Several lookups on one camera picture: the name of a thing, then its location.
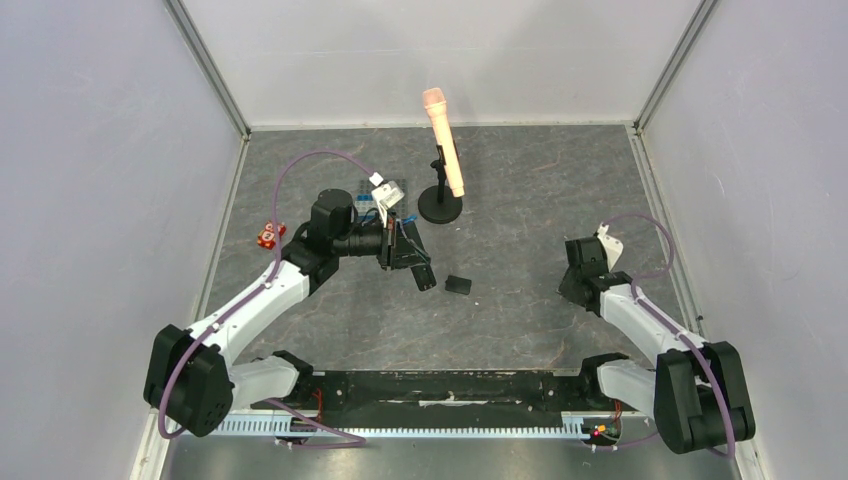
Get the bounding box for pink toy microphone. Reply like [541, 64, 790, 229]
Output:
[422, 87, 465, 198]

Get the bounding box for black mounting base plate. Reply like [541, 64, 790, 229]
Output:
[283, 370, 616, 429]

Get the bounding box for blue grey toy brick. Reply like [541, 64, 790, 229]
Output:
[354, 194, 375, 210]

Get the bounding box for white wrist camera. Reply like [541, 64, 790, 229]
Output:
[595, 223, 624, 272]
[368, 172, 405, 213]

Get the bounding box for white slotted cable duct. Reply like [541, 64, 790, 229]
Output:
[212, 412, 591, 441]

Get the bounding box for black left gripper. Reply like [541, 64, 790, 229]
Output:
[333, 209, 430, 271]

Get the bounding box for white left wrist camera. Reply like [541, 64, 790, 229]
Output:
[368, 172, 405, 213]

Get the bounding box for black microphone stand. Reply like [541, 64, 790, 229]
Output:
[417, 145, 463, 225]

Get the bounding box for grey brick baseplate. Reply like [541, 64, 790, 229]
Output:
[353, 179, 410, 220]

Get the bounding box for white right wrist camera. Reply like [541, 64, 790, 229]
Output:
[595, 223, 624, 272]

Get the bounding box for black battery cover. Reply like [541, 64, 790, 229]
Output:
[445, 275, 472, 295]

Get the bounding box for red owl toy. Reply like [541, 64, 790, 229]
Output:
[257, 221, 287, 250]

